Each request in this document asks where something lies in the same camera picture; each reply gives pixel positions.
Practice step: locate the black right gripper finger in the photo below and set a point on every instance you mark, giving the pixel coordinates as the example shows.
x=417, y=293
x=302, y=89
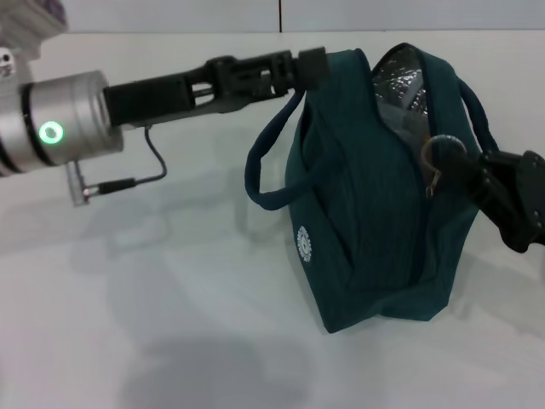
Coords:
x=502, y=217
x=468, y=168

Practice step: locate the clear plastic food container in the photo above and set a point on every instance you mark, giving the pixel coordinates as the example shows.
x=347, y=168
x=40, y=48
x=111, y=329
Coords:
x=389, y=117

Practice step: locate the dark teal insulated lunch bag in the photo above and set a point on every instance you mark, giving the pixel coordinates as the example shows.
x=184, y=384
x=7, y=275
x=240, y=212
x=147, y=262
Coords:
x=362, y=213

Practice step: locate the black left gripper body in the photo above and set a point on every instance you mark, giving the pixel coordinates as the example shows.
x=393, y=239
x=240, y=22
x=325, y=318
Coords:
x=149, y=98

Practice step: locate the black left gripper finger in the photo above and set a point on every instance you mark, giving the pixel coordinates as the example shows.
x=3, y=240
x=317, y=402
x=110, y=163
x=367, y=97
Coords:
x=313, y=70
x=251, y=96

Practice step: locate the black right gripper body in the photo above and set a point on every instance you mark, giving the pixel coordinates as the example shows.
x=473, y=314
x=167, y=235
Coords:
x=534, y=191

